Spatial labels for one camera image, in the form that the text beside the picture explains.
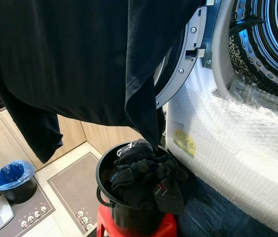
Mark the large black garment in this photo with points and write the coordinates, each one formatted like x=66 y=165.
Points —
x=55 y=49

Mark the dark blue fabric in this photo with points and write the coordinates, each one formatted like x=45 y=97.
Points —
x=218 y=217

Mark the black trash bin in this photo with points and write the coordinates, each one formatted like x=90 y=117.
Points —
x=20 y=192

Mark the yellow sticker label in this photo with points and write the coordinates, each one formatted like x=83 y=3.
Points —
x=184 y=143

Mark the black plastic bucket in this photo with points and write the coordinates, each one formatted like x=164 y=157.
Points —
x=131 y=219

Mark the red plastic stool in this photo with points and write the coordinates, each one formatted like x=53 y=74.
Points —
x=167 y=229

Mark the grey skull print floor mat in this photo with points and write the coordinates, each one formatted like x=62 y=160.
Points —
x=75 y=187
x=30 y=212

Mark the light wooden cabinet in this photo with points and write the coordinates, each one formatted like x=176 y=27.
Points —
x=1 y=143

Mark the leopard print cloth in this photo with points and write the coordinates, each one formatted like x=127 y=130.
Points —
x=237 y=58

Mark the blue plastic bin bag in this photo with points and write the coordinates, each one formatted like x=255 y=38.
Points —
x=8 y=174

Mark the white front-load washing machine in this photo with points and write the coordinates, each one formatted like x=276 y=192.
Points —
x=198 y=84

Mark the grey round washer door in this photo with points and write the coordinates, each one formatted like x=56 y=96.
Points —
x=191 y=47

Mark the steel washer drum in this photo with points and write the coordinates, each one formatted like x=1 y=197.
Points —
x=272 y=34

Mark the clear bubble wrap sheet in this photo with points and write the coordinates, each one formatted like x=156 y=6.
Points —
x=237 y=148

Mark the pile of black clothes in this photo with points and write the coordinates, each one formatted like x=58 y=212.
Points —
x=139 y=177

